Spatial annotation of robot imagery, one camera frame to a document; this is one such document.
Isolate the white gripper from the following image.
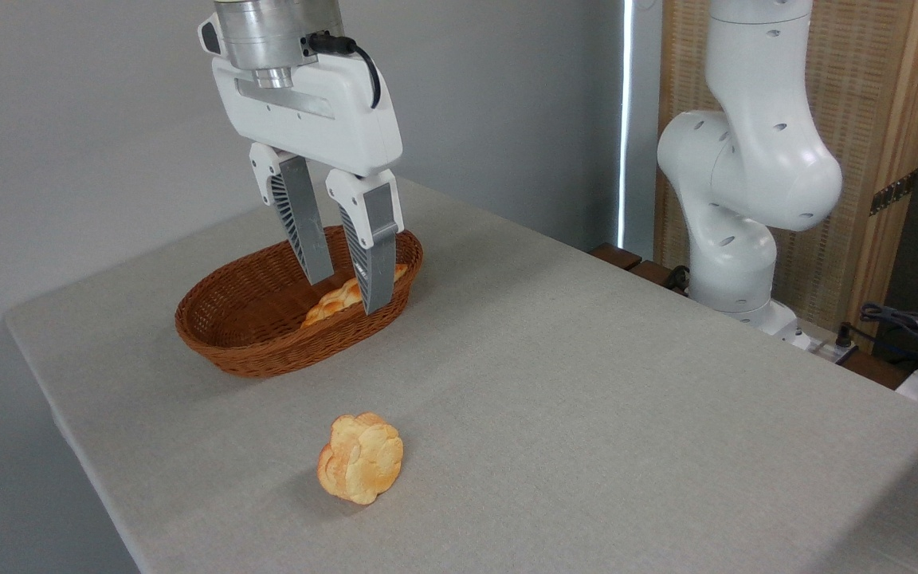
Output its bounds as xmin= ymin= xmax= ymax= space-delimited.
xmin=198 ymin=14 xmax=405 ymax=316

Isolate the long golden bread loaf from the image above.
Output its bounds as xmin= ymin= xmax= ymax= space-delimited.
xmin=301 ymin=264 xmax=410 ymax=328

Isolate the round golden bread roll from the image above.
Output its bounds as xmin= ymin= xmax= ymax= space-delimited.
xmin=316 ymin=412 xmax=405 ymax=506

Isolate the brown wicker basket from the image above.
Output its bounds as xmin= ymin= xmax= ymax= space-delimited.
xmin=175 ymin=224 xmax=425 ymax=379

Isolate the wooden rattan folding screen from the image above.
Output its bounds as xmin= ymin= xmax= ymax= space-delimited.
xmin=654 ymin=0 xmax=918 ymax=352

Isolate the metal screen hinge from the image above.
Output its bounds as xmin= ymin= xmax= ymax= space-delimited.
xmin=869 ymin=170 xmax=918 ymax=217

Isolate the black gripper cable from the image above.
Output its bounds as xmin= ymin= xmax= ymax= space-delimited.
xmin=308 ymin=32 xmax=383 ymax=110

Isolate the black cable bundle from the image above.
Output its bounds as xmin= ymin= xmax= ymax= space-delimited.
xmin=838 ymin=303 xmax=918 ymax=375

